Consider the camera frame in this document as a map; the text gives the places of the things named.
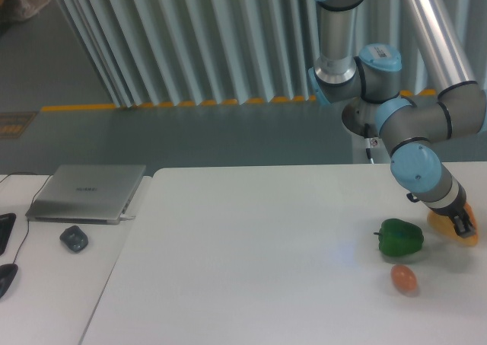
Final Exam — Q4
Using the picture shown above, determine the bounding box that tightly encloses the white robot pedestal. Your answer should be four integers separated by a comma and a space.
341, 96, 404, 165

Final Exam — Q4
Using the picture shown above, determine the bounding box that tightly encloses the dark grey small device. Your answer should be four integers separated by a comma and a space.
59, 225, 89, 254

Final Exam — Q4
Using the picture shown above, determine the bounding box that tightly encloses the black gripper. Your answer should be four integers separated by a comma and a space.
406, 180, 474, 238

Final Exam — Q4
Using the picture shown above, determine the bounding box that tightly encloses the brown egg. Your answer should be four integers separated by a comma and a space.
390, 264, 418, 293

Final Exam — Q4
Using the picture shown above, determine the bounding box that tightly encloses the white folding screen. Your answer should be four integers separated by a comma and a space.
59, 0, 486, 107

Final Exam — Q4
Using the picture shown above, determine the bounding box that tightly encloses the white laptop plug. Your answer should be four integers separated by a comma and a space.
120, 214, 136, 222

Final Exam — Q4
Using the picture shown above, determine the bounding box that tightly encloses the black computer mouse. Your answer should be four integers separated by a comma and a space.
0, 264, 18, 298

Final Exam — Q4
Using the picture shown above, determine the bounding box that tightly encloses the triangular orange bread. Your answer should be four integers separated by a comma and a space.
427, 203, 479, 247

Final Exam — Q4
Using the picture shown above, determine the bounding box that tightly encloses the black keyboard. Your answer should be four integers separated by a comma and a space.
0, 212, 17, 255

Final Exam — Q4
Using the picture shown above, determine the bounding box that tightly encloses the green bell pepper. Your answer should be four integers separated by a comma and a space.
374, 219, 424, 257

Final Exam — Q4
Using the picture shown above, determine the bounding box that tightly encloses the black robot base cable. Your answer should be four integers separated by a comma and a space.
363, 122, 376, 165

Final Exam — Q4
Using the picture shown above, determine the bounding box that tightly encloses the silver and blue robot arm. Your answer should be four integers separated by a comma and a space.
308, 0, 486, 239

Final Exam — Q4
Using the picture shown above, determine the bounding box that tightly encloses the black mouse cable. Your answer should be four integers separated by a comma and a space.
0, 171, 53, 264

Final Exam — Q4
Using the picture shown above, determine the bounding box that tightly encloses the silver closed laptop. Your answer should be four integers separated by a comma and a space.
26, 165, 146, 225

